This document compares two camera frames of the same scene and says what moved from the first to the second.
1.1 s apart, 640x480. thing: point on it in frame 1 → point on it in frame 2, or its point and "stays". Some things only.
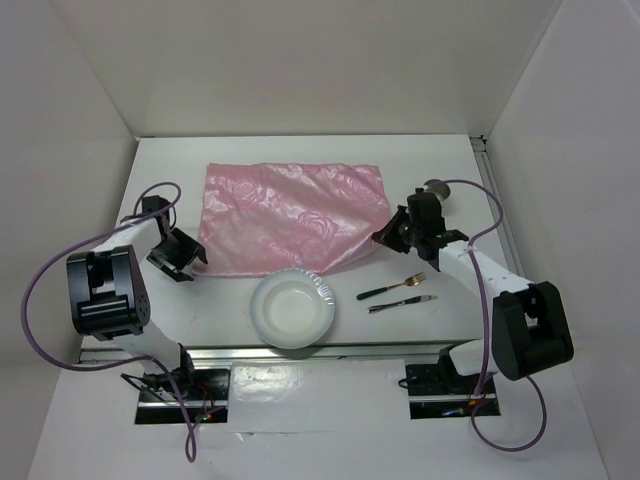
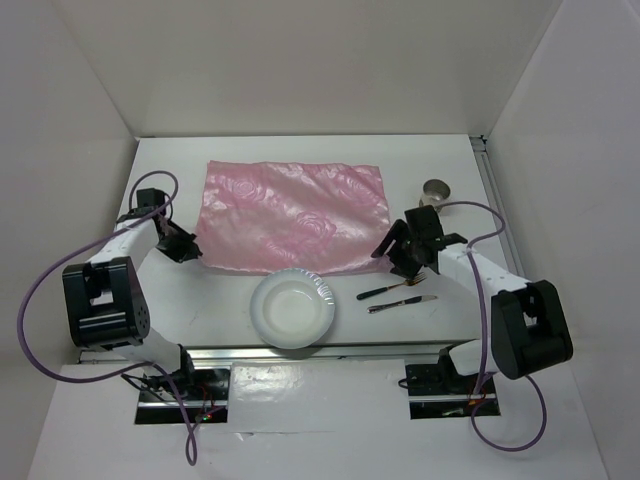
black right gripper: x=388 y=237 → x=403 y=268
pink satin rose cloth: x=264 y=216 stays
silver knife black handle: x=389 y=305 stays
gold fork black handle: x=409 y=282 stays
